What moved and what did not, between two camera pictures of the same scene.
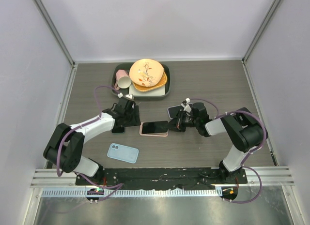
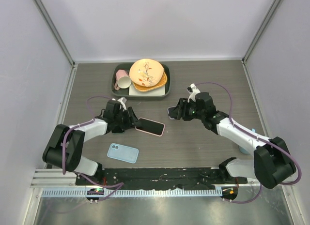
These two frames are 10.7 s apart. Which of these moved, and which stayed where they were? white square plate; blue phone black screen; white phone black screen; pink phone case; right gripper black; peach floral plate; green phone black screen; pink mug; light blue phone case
Moved: right gripper black; pink phone case; white phone black screen
Stayed: blue phone black screen; green phone black screen; peach floral plate; light blue phone case; white square plate; pink mug
